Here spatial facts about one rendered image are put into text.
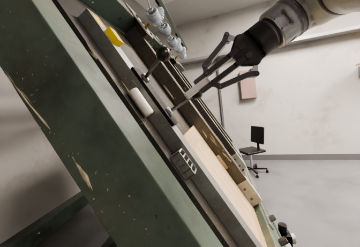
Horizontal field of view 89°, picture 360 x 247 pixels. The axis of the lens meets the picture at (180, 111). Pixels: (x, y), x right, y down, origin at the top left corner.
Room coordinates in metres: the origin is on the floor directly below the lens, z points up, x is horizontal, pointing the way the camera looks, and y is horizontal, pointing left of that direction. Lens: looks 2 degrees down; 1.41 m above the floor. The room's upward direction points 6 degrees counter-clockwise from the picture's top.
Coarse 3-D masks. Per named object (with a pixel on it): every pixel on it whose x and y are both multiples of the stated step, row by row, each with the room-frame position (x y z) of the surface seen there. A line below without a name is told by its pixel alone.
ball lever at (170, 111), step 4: (200, 92) 0.54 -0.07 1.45; (192, 96) 0.54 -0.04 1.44; (196, 96) 0.54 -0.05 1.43; (200, 96) 0.54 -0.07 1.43; (184, 100) 0.53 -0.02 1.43; (188, 100) 0.54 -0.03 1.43; (180, 104) 0.53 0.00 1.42; (168, 108) 0.51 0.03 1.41; (172, 108) 0.52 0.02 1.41; (176, 108) 0.52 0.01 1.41; (168, 112) 0.51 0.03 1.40; (172, 112) 0.52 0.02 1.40
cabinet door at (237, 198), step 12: (192, 132) 0.77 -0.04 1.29; (192, 144) 0.65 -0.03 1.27; (204, 144) 0.84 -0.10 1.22; (204, 156) 0.69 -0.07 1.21; (216, 168) 0.74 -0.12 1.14; (216, 180) 0.63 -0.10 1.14; (228, 180) 0.79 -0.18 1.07; (228, 192) 0.66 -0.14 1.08; (240, 192) 0.82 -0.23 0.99; (240, 204) 0.69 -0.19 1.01; (252, 216) 0.72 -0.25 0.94; (252, 228) 0.62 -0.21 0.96; (264, 240) 0.64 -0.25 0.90
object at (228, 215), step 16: (80, 16) 0.54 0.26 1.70; (96, 16) 0.57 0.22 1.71; (96, 32) 0.53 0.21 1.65; (112, 48) 0.52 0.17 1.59; (112, 64) 0.52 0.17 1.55; (128, 64) 0.52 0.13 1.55; (128, 80) 0.51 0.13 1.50; (144, 96) 0.51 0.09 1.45; (160, 112) 0.50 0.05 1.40; (160, 128) 0.50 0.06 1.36; (176, 128) 0.52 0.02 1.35; (176, 144) 0.49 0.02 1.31; (192, 160) 0.48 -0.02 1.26; (192, 176) 0.48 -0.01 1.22; (208, 176) 0.49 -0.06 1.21; (208, 192) 0.48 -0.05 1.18; (224, 208) 0.47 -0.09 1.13; (224, 224) 0.47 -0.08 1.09; (240, 224) 0.46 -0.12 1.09; (240, 240) 0.46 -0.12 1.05; (256, 240) 0.49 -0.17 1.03
